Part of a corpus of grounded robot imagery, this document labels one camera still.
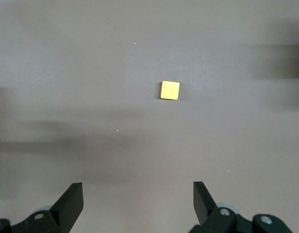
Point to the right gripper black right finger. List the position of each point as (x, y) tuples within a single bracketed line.
[(207, 213)]

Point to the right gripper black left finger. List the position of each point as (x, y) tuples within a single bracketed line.
[(67, 208)]

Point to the yellow wooden block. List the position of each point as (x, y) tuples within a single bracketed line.
[(170, 90)]

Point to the brown table cover sheet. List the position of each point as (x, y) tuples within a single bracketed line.
[(91, 72)]

